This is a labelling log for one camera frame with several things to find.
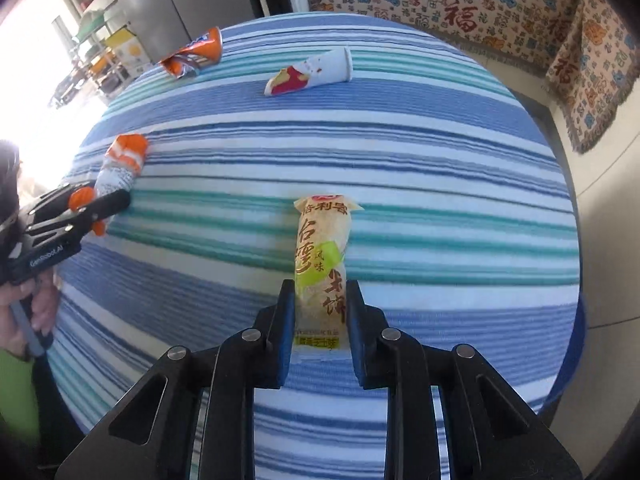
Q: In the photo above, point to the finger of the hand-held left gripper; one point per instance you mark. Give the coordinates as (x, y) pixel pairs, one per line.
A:
(107, 205)
(50, 200)

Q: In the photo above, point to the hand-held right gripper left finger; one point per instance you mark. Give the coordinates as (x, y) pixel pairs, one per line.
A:
(285, 335)

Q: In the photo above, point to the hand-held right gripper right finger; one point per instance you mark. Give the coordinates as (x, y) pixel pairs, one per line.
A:
(355, 340)

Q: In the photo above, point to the orange white wrapper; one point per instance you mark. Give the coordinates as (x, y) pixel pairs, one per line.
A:
(122, 160)

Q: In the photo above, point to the yellow rice cracker packet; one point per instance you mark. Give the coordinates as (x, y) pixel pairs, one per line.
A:
(320, 260)

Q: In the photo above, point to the person's left hand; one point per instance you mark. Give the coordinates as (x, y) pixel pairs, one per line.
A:
(42, 305)

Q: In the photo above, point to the yellow white cardboard box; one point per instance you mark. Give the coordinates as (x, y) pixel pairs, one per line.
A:
(127, 52)

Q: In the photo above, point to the metal storage rack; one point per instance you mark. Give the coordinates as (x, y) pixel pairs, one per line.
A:
(90, 25)

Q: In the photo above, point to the orange snack packet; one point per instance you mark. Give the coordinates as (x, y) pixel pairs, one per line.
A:
(200, 50)

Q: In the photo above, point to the grey refrigerator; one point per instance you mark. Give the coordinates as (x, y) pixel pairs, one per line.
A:
(190, 5)

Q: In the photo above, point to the white red paper cup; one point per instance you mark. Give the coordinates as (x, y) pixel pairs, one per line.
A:
(320, 70)

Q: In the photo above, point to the large printed blanket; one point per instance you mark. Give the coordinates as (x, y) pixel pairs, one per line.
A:
(450, 0)

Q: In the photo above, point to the small printed blanket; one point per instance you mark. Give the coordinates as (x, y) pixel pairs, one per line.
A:
(595, 70)

